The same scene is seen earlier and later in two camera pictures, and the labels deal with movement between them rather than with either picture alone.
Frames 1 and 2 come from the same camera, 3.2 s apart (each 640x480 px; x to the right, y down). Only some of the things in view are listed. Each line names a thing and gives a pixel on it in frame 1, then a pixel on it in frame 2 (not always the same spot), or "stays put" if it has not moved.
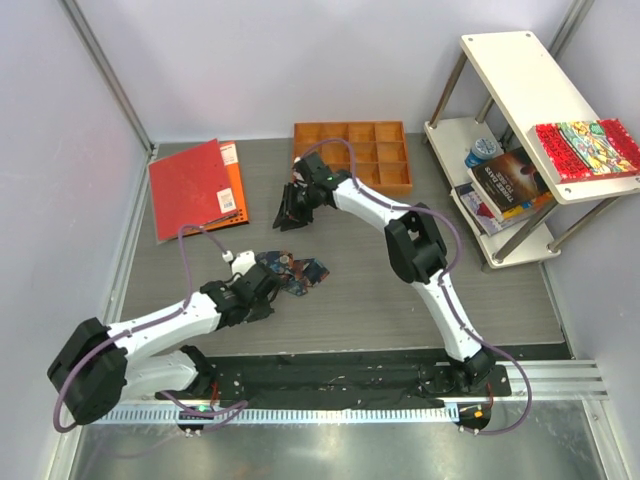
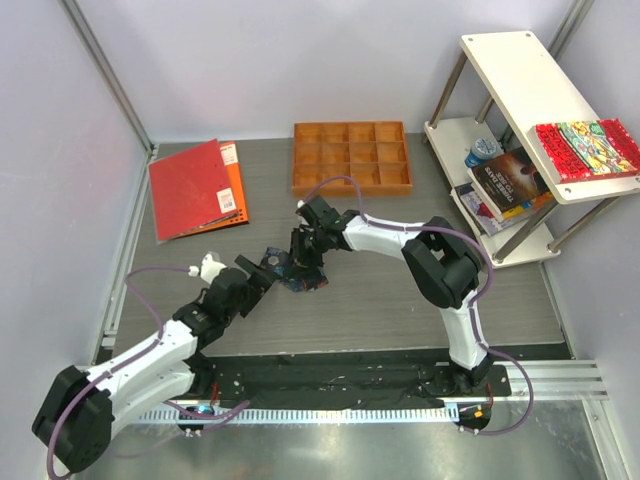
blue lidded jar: (482, 149) stays put
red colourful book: (586, 149) stays put
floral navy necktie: (297, 275) stays put
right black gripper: (291, 212) → (297, 238)
